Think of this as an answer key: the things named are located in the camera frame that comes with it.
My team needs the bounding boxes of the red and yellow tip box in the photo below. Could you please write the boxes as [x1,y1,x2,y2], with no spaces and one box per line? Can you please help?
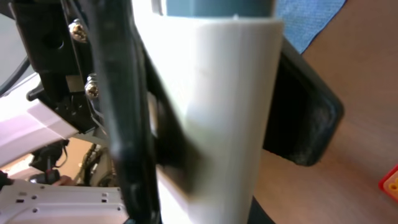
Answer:
[377,164,398,203]

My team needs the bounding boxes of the blue cloth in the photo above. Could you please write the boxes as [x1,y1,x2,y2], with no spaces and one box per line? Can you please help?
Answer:
[275,0,348,55]

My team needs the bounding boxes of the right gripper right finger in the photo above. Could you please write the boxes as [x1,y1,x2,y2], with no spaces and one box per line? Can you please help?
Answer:
[247,195,276,224]

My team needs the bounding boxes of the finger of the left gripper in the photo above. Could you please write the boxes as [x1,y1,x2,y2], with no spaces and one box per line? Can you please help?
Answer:
[82,0,206,194]
[264,37,345,166]

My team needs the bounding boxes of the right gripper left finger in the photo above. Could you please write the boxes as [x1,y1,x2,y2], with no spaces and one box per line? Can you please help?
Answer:
[110,146,162,224]

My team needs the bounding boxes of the white pipette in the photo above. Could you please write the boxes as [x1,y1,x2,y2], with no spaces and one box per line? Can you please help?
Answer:
[130,0,284,224]

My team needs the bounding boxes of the black cable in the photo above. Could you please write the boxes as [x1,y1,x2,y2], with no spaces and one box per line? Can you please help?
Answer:
[0,57,31,97]

